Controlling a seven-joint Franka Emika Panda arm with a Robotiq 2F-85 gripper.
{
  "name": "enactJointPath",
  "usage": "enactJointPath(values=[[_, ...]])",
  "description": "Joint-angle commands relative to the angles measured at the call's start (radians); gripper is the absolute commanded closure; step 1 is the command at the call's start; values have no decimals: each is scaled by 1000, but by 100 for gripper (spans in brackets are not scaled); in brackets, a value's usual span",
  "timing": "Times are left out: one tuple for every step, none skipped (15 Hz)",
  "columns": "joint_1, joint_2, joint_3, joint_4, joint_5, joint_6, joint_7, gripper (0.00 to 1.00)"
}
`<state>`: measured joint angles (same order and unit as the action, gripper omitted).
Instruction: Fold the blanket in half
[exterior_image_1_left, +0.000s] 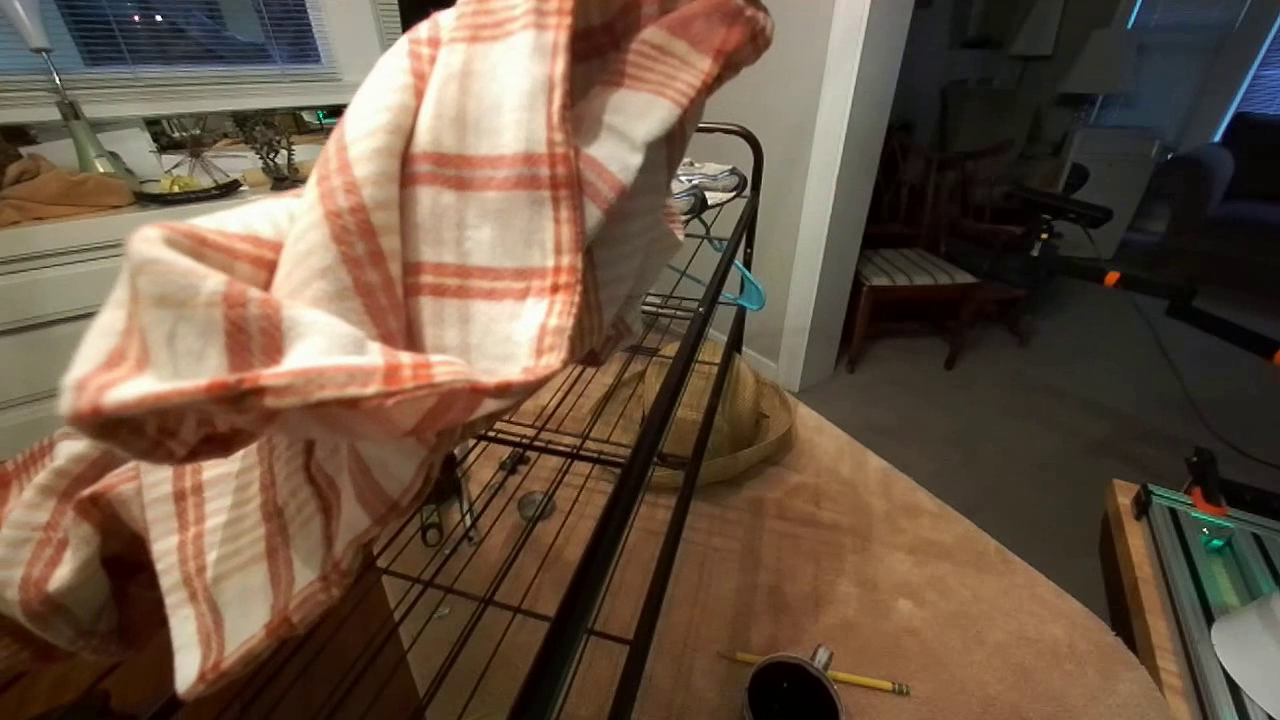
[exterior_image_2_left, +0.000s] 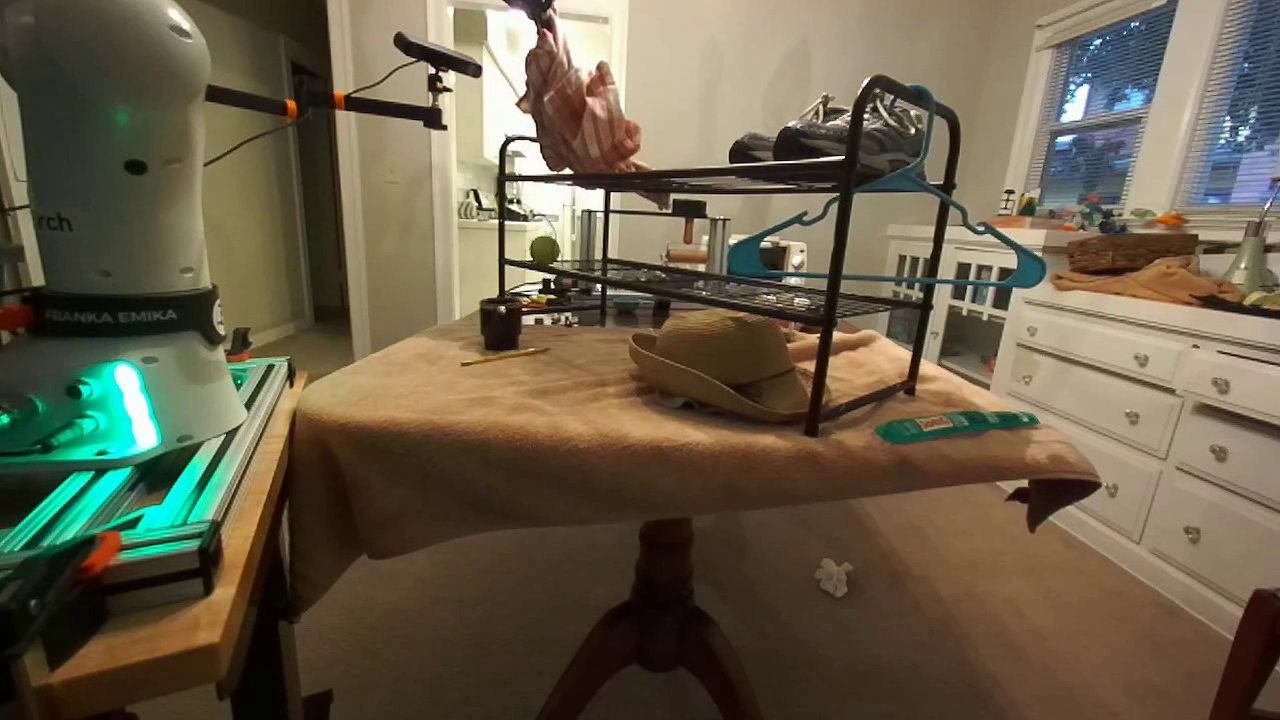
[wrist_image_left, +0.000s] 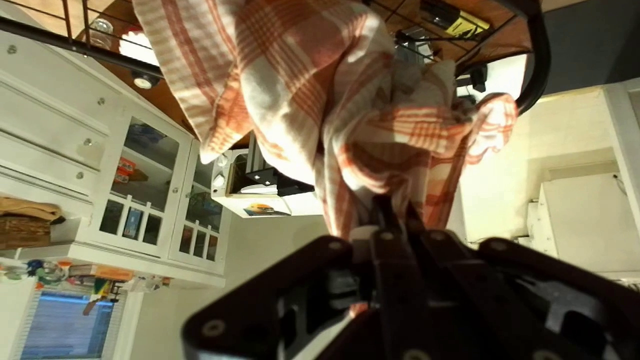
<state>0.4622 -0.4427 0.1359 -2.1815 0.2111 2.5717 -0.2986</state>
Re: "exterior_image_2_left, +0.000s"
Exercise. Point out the red white plaid blanket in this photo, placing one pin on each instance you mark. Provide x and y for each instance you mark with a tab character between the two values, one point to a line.
580	112

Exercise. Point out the black tripod arm orange joints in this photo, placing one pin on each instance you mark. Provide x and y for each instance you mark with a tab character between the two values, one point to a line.
384	109

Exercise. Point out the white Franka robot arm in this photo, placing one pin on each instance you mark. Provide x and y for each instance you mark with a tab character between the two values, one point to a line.
105	146

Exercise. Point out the green ball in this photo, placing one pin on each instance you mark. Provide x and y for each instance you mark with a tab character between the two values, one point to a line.
544	249

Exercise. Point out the black cup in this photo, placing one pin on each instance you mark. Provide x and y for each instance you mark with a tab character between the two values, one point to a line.
501	326

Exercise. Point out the tan brimmed hat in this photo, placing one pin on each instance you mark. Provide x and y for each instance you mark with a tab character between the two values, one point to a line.
721	352

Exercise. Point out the tan tablecloth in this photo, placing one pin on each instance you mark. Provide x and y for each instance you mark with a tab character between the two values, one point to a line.
535	425

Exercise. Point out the white glass door cabinet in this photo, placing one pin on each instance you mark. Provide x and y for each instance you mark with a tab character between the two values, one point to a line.
953	307

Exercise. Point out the teal flat plastic piece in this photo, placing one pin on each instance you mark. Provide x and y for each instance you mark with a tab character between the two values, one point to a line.
953	425

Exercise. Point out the crumpled white paper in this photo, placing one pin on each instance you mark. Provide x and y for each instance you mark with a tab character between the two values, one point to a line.
835	577

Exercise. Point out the brown woven basket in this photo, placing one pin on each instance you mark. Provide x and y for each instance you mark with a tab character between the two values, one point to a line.
1135	249

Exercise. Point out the brown cloth on dresser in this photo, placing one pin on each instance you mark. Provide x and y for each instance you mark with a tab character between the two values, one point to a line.
1145	280

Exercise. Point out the wooden workbench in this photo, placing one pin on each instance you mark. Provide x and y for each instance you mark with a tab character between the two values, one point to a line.
200	614

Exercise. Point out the white drawer dresser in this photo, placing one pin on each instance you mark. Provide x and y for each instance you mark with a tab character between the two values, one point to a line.
1145	403

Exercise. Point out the glass lamp base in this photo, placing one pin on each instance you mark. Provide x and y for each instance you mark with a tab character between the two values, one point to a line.
1253	262

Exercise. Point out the dark wooden chair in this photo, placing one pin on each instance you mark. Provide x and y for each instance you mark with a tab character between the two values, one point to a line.
1247	662

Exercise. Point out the black external camera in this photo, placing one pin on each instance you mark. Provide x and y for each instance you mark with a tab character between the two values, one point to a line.
439	58

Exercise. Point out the window with white frame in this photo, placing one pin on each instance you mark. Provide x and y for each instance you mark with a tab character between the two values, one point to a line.
1105	104
1242	104

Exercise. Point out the wooden table pedestal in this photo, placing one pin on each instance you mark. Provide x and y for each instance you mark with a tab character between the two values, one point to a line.
663	603

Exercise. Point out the aluminium rail robot base frame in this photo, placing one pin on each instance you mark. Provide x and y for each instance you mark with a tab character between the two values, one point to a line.
162	494

